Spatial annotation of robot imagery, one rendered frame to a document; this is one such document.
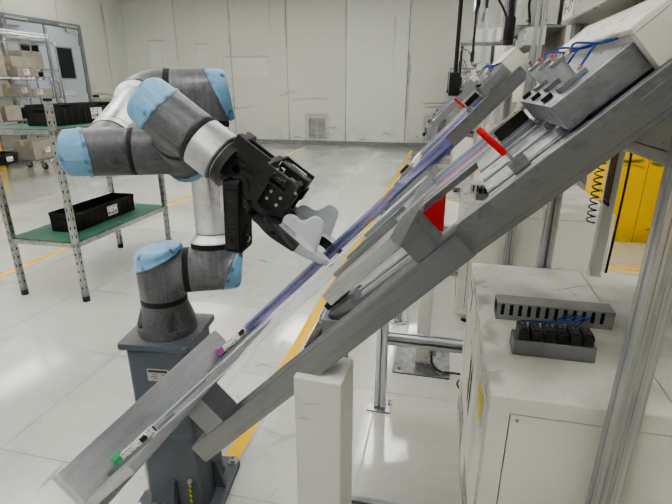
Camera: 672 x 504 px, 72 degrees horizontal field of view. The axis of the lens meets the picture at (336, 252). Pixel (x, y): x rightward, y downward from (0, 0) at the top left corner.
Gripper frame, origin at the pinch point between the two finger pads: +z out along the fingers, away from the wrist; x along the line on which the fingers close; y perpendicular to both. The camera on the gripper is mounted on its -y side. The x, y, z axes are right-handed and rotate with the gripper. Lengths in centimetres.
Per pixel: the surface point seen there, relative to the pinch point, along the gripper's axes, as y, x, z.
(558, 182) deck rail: 25.5, 17.5, 20.8
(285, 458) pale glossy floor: -94, 52, 27
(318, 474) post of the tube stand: -17.0, -16.6, 16.2
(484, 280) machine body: -11, 72, 38
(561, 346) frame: 0, 33, 48
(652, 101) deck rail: 41, 18, 23
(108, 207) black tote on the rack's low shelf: -156, 176, -136
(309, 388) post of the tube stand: -7.1, -16.5, 8.1
